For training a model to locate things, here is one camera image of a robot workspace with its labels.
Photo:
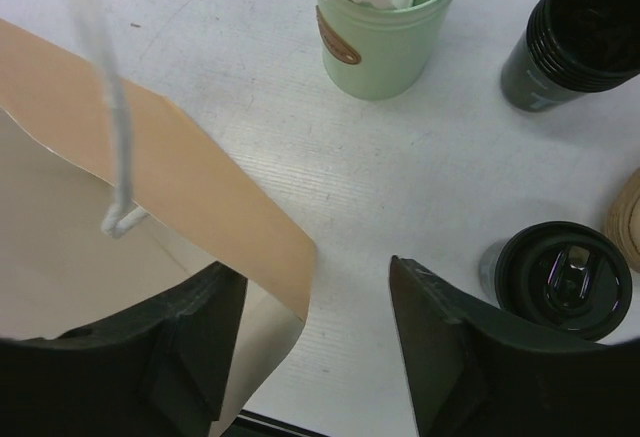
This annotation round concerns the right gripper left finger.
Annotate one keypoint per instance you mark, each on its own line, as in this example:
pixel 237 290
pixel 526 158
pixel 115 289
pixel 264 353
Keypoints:
pixel 158 368

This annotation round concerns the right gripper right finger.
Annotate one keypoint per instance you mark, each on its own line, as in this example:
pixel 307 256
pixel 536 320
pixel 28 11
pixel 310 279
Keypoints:
pixel 475 370

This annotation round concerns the black cup lid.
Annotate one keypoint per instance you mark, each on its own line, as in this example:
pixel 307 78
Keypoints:
pixel 565 276

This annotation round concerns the brown paper bag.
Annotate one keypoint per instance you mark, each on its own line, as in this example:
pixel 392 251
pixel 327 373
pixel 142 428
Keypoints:
pixel 111 194

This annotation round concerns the black coffee cup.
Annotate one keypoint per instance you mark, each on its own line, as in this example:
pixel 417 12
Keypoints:
pixel 487 270

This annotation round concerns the brown pulp cup carrier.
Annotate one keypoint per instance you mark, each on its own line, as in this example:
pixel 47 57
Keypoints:
pixel 622 221

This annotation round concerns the green straw holder cup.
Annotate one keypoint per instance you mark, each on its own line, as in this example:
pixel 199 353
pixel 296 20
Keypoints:
pixel 375 54

